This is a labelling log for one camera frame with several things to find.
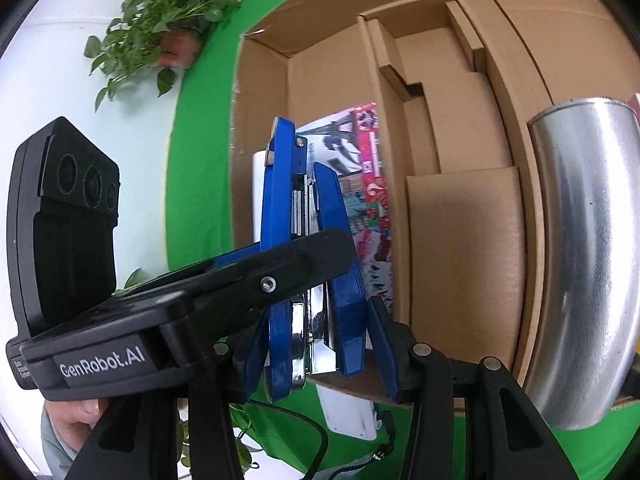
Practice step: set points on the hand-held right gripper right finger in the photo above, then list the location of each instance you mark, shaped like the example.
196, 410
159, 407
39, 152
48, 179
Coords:
384, 350

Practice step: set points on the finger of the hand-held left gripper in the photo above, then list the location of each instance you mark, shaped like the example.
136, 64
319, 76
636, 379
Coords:
300, 260

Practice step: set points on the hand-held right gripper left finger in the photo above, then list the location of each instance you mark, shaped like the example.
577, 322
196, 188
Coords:
251, 360

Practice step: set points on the blue stapler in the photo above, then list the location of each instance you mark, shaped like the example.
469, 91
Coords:
277, 200

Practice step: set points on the colourful cartoon puzzle box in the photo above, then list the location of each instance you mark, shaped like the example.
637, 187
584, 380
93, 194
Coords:
370, 200

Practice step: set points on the cardboard box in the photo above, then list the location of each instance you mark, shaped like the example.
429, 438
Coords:
325, 85

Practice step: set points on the silver metal can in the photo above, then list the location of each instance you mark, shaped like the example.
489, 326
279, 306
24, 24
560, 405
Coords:
585, 260

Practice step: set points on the person's left forearm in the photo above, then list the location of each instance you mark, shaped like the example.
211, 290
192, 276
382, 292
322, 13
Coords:
57, 447

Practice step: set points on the person's left hand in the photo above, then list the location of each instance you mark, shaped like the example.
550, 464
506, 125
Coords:
75, 412

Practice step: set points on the white plastic board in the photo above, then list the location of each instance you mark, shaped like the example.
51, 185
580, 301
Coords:
350, 412

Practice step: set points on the large leafy plant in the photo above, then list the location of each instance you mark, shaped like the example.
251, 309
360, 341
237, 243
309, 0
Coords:
243, 455

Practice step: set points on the green tablecloth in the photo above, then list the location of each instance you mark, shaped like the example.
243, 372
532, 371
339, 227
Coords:
200, 160

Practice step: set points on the small potted plant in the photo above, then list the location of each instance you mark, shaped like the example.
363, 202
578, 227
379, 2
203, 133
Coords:
160, 20

